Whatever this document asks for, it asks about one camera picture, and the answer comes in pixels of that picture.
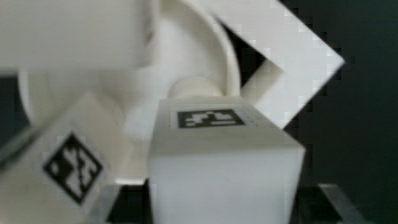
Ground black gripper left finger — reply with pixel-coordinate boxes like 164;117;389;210
85;184;149;224

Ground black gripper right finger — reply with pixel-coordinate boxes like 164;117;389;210
295;184;373;224

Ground white stool leg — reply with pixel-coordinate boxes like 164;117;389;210
0;93;132;224
0;0;157;71
148;77;306;224

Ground white round stool seat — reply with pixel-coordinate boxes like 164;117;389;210
18;0;240;185

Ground white right barrier wall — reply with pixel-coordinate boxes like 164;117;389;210
199;0;345;128

